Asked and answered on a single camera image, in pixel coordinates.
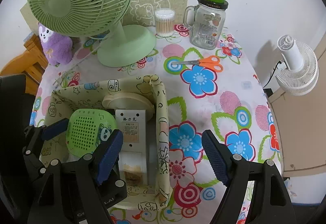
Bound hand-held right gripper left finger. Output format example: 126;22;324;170
27;129;124;224

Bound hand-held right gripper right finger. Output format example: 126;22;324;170
202;129;297;224

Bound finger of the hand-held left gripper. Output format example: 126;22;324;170
22;118;70;176
104;174;128;198

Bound white rectangular box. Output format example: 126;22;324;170
115;109;149;186

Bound green perforated case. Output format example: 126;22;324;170
66;108;118;157

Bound yellow-green printed storage box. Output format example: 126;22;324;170
38;74;174;212

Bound beige round case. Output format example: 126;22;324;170
102;92;155;119

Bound black jacket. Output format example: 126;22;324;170
0;74;36;138

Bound wooden chair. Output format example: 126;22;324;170
0;33;49;96

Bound purple plush toy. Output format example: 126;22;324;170
38;22;73;66

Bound orange scissors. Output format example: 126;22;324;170
171;55;223;72

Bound white clip fan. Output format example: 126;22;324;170
275;35;319;96

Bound green desk fan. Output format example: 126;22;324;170
26;0;156;67

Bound glass mug jar green lid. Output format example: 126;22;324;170
184;0;229;50

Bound cotton swab container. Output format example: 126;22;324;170
155;8;176;37

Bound black fan cable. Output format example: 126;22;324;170
262;60;282;89

